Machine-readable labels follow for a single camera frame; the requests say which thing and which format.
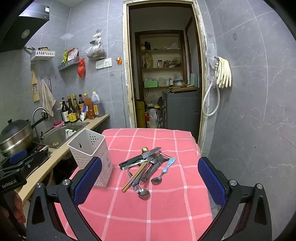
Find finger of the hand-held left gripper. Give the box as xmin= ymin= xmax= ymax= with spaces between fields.
xmin=0 ymin=149 xmax=28 ymax=173

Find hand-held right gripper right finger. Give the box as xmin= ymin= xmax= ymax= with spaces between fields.
xmin=197 ymin=157 xmax=273 ymax=241

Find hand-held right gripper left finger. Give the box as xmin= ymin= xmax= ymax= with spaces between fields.
xmin=26 ymin=156 xmax=103 ymax=241

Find white perforated utensil holder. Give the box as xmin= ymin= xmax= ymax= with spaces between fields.
xmin=68 ymin=128 xmax=114 ymax=188

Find black handle utensil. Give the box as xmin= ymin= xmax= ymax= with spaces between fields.
xmin=120 ymin=161 xmax=142 ymax=171

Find blue handle spoon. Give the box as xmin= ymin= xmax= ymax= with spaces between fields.
xmin=151 ymin=157 xmax=176 ymax=185

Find wooden chopstick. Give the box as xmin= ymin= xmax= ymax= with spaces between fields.
xmin=123 ymin=162 xmax=148 ymax=192
xmin=122 ymin=161 xmax=147 ymax=191

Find black handle kitchen knife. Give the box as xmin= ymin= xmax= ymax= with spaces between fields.
xmin=119 ymin=147 xmax=162 ymax=168

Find large metal spoon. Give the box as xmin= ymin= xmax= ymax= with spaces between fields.
xmin=133 ymin=182 xmax=150 ymax=200

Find metal fork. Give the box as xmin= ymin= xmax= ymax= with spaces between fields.
xmin=139 ymin=159 xmax=161 ymax=184

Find person's left hand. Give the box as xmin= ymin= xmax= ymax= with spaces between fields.
xmin=13 ymin=192 xmax=26 ymax=224

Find metal wok with lid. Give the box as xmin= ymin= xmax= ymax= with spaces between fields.
xmin=0 ymin=117 xmax=48 ymax=158

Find induction cooker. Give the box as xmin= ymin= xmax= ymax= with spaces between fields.
xmin=23 ymin=144 xmax=51 ymax=168

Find beige kitchen counter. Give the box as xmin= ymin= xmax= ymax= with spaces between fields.
xmin=14 ymin=113 xmax=110 ymax=207

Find steel sink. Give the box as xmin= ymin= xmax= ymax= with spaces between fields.
xmin=35 ymin=122 xmax=90 ymax=149

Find metal faucet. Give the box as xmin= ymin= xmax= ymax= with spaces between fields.
xmin=32 ymin=107 xmax=50 ymax=140

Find white mug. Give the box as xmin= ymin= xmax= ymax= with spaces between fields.
xmin=65 ymin=128 xmax=77 ymax=140

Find dark pump bottle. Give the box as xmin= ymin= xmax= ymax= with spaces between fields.
xmin=61 ymin=97 xmax=70 ymax=123

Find beige hanging towel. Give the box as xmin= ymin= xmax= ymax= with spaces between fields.
xmin=41 ymin=79 xmax=56 ymax=117

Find blue white packet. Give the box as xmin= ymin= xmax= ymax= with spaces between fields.
xmin=80 ymin=105 xmax=90 ymax=122

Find red checked tablecloth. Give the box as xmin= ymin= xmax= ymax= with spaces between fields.
xmin=54 ymin=127 xmax=213 ymax=241

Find soy sauce bottle yellow label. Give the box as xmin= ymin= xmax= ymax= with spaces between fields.
xmin=67 ymin=95 xmax=78 ymax=123

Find wooden grater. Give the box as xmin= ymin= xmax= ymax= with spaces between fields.
xmin=31 ymin=70 xmax=40 ymax=103

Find orange sauce bottle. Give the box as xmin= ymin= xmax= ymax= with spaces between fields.
xmin=84 ymin=93 xmax=95 ymax=120

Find large dark oil jug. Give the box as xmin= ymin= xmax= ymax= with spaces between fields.
xmin=91 ymin=91 xmax=105 ymax=118

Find dark glass sauce bottle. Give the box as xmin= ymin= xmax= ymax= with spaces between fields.
xmin=73 ymin=94 xmax=80 ymax=120

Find grey cabinet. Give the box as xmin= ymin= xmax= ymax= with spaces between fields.
xmin=162 ymin=89 xmax=201 ymax=140

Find yellow board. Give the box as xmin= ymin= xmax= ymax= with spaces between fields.
xmin=136 ymin=100 xmax=146 ymax=128

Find wooden cutting boards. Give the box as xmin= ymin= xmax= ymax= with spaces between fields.
xmin=168 ymin=85 xmax=199 ymax=93

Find red plastic bag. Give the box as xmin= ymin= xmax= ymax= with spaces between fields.
xmin=77 ymin=58 xmax=86 ymax=78

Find cream rubber gloves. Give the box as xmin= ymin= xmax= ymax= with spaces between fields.
xmin=216 ymin=56 xmax=232 ymax=89

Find red snack packet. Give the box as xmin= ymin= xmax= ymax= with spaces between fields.
xmin=67 ymin=47 xmax=79 ymax=61

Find wooden shelf unit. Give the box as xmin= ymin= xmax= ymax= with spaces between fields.
xmin=135 ymin=30 xmax=188 ymax=109

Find black range hood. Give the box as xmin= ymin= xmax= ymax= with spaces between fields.
xmin=0 ymin=0 xmax=50 ymax=53

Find plastic bag with dark contents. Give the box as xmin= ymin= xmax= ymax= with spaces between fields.
xmin=85 ymin=43 xmax=107 ymax=60

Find small hanging plastic bag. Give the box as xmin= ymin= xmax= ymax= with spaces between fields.
xmin=90 ymin=32 xmax=102 ymax=45

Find white hose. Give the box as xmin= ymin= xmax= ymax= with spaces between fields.
xmin=201 ymin=67 xmax=221 ymax=117

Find white wall basket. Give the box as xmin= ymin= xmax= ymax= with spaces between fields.
xmin=31 ymin=49 xmax=56 ymax=61

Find grey wall shelf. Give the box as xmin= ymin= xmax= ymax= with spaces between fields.
xmin=58 ymin=57 xmax=80 ymax=71

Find clear wall plastic bag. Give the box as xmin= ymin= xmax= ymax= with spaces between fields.
xmin=205 ymin=43 xmax=219 ymax=89

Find wooden door frame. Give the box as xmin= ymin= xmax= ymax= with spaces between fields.
xmin=122 ymin=0 xmax=209 ymax=158

